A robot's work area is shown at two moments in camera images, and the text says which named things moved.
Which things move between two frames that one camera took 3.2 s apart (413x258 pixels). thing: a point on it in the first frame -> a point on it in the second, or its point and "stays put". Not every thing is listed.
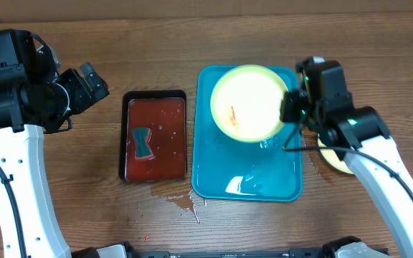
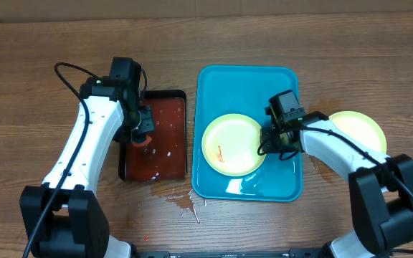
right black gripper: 290,107 -> 272,147
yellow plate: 246,101 -> 230,145
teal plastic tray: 230,169 stays put
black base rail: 125,251 stays put
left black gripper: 70,85 -> 148,125
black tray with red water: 164,112 stays put
